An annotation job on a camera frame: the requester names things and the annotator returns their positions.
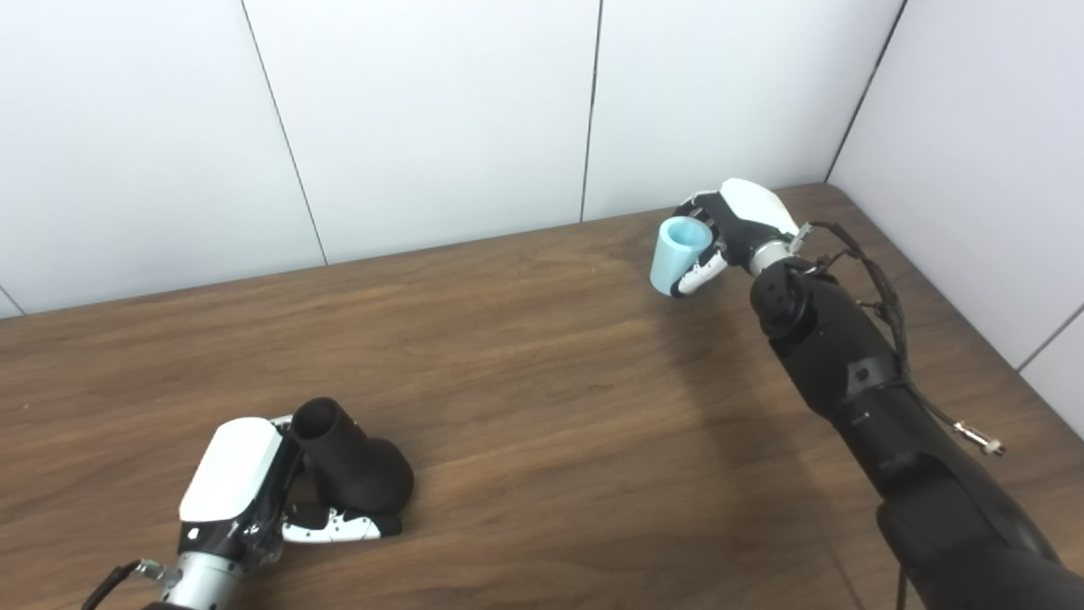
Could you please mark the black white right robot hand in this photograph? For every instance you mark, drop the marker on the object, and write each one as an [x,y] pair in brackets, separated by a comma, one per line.
[758,212]

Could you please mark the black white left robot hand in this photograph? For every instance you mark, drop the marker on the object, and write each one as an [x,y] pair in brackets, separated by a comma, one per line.
[233,470]

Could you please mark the black funnel-shaped nozzle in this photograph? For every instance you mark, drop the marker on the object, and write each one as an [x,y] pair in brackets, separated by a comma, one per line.
[356,466]

